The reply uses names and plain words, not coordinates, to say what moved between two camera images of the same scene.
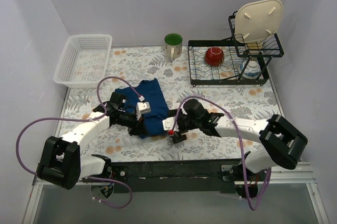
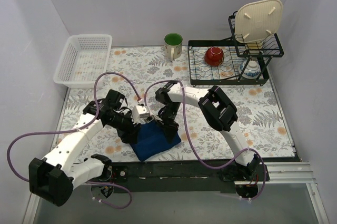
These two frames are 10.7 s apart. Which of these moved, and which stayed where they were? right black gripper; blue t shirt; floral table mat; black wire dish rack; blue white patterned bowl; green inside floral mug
Moved: right black gripper; blue t shirt
Stayed: black wire dish rack; blue white patterned bowl; floral table mat; green inside floral mug
